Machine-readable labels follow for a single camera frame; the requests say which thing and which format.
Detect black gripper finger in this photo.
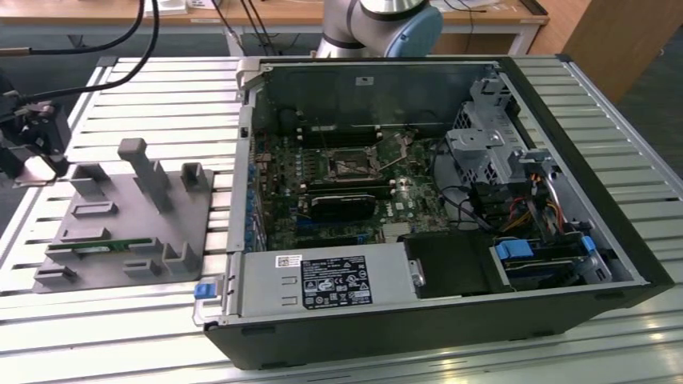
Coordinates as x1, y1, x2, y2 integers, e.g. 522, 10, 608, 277
40, 104, 72, 178
0, 146, 25, 182

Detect silver square CPU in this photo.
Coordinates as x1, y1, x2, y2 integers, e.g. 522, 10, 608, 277
12, 154, 58, 189

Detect CPU socket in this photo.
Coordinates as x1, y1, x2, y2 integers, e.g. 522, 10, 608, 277
322, 149, 382, 179

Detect black RAM slot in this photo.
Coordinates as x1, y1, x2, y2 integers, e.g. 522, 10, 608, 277
304, 180, 392, 198

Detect green RAM stick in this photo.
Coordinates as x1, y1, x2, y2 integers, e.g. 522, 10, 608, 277
72, 238, 153, 255

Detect grey parts rack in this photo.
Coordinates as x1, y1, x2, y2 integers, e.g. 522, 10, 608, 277
30, 138, 217, 296

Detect green motherboard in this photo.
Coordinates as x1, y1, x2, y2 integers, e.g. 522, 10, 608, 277
245, 130, 450, 254

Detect blue case latch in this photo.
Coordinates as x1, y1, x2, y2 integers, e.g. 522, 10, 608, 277
193, 281, 222, 302

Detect silver power supply with label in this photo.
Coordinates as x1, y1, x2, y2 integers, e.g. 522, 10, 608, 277
232, 241, 424, 323

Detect black expansion card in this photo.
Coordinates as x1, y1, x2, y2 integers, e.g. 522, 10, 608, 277
306, 193, 378, 223

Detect metal socket cover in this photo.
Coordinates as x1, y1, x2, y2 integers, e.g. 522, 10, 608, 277
388, 130, 416, 161

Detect grey metal drive cage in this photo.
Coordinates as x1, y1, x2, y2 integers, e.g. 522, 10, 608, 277
442, 77, 550, 186

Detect black open PC case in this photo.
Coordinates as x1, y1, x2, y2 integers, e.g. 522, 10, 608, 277
201, 55, 675, 371

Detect blue disk carrier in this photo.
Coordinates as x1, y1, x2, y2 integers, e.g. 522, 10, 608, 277
493, 237, 536, 264

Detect wooden cabinet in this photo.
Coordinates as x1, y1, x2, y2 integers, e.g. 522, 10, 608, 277
560, 0, 683, 106

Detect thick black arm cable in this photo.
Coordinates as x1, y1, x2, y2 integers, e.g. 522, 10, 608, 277
18, 0, 161, 102
0, 0, 148, 56

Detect wooden desk white frame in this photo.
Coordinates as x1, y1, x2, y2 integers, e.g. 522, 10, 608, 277
0, 0, 550, 57

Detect hanging desk cables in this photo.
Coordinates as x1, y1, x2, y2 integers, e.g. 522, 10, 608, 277
212, 0, 289, 57

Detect thin wire locking lever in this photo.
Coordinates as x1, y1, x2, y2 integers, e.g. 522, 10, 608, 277
376, 154, 410, 170

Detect thin black wire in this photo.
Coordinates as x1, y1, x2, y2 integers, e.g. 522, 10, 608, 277
434, 185, 484, 226

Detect orange and yellow wire bundle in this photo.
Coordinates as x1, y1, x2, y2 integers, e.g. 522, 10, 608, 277
500, 171, 568, 234

